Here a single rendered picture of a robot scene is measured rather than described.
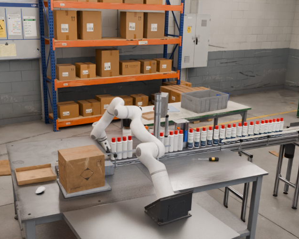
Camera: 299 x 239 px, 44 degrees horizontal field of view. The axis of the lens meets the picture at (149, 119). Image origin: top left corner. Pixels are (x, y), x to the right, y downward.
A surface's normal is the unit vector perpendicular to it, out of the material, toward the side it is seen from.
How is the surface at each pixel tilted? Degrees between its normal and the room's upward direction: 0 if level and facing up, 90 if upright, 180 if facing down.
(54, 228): 1
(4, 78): 90
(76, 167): 90
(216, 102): 89
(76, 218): 0
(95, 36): 90
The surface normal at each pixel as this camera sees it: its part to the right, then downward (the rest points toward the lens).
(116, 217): 0.03, -0.96
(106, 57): 0.50, 0.26
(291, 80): -0.85, 0.13
